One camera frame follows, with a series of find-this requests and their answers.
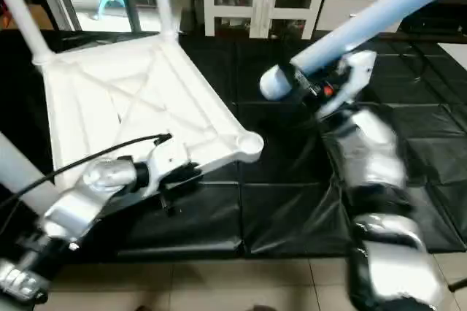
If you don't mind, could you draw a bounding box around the white plastic table top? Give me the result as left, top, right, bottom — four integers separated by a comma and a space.
40, 30, 265, 195

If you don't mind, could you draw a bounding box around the black work mat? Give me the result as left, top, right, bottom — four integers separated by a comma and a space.
0, 26, 467, 261

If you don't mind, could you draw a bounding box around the white flat board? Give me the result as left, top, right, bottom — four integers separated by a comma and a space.
439, 42, 467, 71

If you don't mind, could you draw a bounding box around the white drawer unit with handle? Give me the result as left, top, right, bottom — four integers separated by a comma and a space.
315, 0, 404, 34

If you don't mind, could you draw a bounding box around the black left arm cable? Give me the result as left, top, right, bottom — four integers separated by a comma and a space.
0, 133, 174, 213

